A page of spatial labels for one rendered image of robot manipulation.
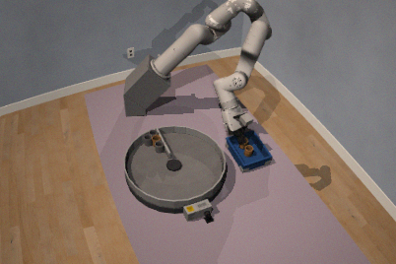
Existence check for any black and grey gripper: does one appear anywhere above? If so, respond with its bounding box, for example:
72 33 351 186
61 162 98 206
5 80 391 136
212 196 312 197
222 104 248 144

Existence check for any bronze bushing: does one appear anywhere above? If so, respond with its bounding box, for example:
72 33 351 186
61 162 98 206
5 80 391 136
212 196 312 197
152 135 161 147
239 138 248 149
244 145 253 157

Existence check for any grey metal bushing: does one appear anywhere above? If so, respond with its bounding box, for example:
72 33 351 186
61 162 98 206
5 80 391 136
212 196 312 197
155 141 165 153
144 134 153 146
149 129 158 137

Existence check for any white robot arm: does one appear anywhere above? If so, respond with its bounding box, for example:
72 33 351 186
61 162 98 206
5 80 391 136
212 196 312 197
151 0 272 109

